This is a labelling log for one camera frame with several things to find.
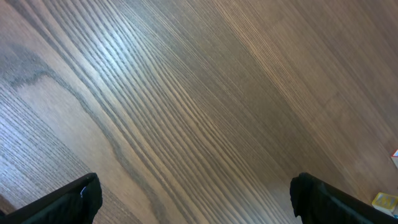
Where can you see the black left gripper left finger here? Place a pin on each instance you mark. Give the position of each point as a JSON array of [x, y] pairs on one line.
[[76, 202]]

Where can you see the brown ring picture block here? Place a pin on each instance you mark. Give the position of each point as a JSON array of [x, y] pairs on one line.
[[394, 158]]

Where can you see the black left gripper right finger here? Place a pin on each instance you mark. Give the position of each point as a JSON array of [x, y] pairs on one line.
[[317, 202]]

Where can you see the yellow wooden block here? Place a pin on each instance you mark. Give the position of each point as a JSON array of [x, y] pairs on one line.
[[386, 203]]

